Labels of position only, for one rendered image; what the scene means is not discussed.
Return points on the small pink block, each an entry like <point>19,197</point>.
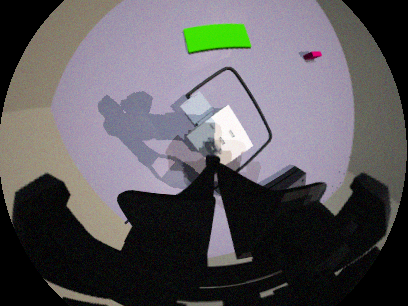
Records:
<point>312,55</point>

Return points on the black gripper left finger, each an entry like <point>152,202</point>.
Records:
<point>189,211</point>

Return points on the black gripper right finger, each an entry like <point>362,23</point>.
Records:
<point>251,209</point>

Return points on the white power cube with black cable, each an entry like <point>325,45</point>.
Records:
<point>228,133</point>

